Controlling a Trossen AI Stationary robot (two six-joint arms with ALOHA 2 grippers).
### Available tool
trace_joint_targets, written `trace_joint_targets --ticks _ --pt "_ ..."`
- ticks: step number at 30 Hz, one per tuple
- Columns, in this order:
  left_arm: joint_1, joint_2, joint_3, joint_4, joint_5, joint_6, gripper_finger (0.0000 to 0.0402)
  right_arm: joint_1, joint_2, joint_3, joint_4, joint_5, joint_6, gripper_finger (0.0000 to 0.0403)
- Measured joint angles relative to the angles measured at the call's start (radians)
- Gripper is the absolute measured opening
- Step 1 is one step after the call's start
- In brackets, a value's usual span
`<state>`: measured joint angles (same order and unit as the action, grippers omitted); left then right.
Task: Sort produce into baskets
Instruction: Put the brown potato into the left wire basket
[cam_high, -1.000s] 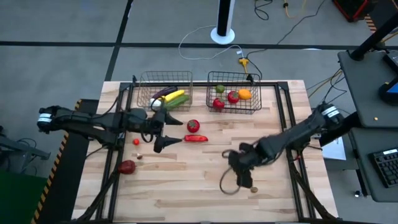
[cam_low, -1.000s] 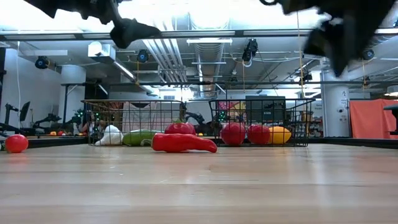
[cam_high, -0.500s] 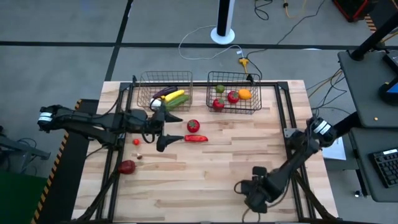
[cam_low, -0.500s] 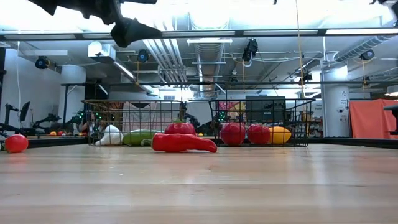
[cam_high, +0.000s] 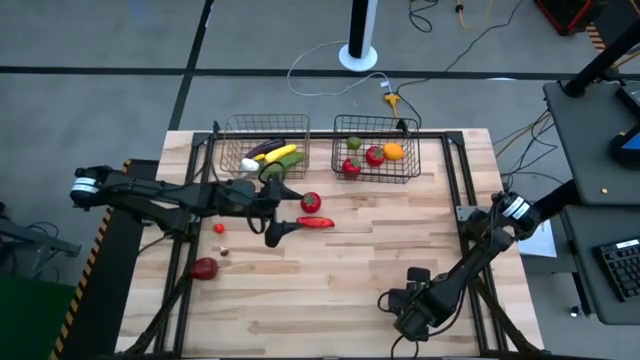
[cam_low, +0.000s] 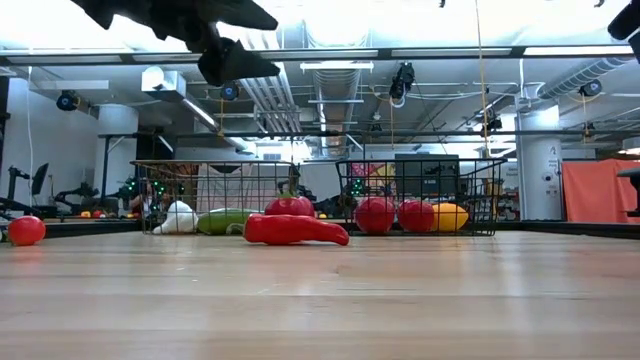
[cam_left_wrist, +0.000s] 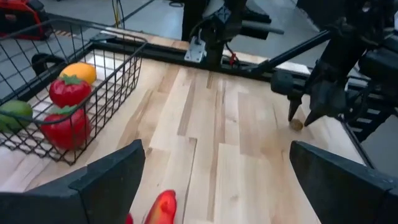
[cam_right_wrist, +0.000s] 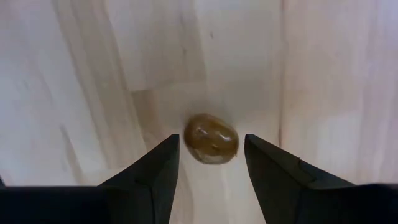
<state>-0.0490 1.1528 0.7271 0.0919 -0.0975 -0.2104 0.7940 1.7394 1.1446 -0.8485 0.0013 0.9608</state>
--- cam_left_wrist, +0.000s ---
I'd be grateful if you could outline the red and black tool cart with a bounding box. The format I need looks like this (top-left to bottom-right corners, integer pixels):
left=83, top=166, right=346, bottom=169
left=0, top=0, right=53, bottom=41

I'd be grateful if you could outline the black metal table frame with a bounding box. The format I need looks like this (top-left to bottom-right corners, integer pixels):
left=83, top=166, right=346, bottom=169
left=88, top=29, right=398, bottom=175

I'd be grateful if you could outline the long red plastic pepper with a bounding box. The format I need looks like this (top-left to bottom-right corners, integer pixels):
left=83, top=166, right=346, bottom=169
left=144, top=189, right=178, bottom=224

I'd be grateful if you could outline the black wire basket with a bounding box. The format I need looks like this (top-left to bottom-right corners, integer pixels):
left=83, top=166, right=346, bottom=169
left=0, top=18, right=149, bottom=166

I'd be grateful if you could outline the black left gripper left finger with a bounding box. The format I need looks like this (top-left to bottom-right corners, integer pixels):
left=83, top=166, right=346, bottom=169
left=0, top=139, right=146, bottom=224

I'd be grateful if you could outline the orange plastic citrus fruit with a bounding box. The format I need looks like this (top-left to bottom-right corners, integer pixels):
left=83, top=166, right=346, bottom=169
left=58, top=62, right=98, bottom=85

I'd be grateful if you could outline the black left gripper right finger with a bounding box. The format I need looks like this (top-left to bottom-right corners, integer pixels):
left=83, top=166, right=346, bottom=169
left=289, top=140, right=398, bottom=224

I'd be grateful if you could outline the green plastic lime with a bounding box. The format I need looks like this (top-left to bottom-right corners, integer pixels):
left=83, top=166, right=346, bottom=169
left=0, top=100, right=34, bottom=134

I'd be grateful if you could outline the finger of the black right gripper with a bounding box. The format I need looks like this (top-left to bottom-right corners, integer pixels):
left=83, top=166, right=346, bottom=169
left=303, top=79, right=346, bottom=127
left=270, top=70, right=303, bottom=122

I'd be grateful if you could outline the white metal bracket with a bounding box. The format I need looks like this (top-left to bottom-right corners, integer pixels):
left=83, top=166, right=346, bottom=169
left=183, top=35, right=208, bottom=63

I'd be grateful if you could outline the small brown plastic potato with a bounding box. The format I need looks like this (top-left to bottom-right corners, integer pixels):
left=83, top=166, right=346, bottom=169
left=289, top=118, right=304, bottom=132

